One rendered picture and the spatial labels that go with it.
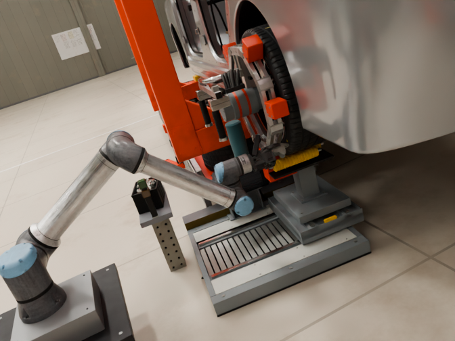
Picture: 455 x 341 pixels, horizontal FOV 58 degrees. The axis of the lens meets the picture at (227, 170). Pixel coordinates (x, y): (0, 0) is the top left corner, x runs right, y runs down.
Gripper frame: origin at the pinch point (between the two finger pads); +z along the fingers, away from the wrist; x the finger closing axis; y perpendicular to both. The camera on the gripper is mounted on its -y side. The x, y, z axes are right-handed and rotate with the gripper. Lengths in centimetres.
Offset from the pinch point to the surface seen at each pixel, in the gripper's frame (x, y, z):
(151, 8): 9, -100, -35
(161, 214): -25, 1, -68
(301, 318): -16, 74, -25
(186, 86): -180, -184, -8
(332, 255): -26, 53, 4
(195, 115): -37, -56, -30
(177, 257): -64, 15, -69
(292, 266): -28, 50, -17
